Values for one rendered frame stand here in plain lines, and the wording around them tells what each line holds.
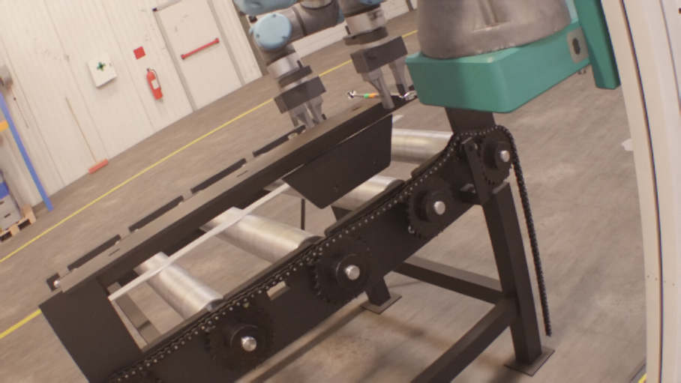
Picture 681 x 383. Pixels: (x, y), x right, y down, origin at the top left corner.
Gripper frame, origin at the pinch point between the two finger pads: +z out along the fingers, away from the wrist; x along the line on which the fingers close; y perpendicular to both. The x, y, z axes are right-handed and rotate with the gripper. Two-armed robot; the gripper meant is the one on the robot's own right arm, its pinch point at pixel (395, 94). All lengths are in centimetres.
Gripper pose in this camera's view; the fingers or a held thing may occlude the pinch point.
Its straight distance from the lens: 138.7
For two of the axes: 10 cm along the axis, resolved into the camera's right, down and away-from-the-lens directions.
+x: 7.7, -4.9, 4.2
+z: 3.6, 8.6, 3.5
